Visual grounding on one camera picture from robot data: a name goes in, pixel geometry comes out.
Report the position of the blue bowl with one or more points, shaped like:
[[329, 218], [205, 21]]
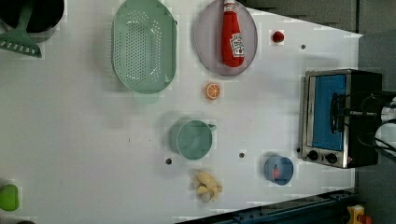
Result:
[[285, 167]]

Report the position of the grey round plate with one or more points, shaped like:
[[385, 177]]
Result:
[[207, 37]]

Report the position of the yellow red toy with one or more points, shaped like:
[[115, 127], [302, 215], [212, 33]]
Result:
[[358, 216]]

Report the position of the green perforated colander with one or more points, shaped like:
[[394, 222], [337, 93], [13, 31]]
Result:
[[144, 46]]

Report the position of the silver black toaster oven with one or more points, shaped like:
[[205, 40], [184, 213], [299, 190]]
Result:
[[330, 138]]

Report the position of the lime green object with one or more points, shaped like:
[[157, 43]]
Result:
[[9, 198]]

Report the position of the green measuring cup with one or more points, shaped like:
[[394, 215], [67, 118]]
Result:
[[191, 138]]

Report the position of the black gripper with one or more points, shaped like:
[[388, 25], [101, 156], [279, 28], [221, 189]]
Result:
[[378, 105]]

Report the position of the red ketchup bottle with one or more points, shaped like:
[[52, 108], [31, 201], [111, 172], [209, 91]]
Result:
[[232, 44]]

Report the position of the peeled banana toy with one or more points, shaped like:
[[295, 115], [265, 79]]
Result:
[[207, 186]]

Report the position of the black cylindrical utensil holder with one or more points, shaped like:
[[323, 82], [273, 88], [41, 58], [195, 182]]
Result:
[[45, 17]]

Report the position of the loose red strawberry toy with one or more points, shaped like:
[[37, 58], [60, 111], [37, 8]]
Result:
[[278, 37]]

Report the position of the strawberry toy in bowl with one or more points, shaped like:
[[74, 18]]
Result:
[[275, 173]]

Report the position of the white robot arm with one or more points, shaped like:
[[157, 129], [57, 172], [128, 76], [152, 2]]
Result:
[[380, 138]]

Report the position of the orange slice toy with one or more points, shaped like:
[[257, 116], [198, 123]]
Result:
[[212, 91]]

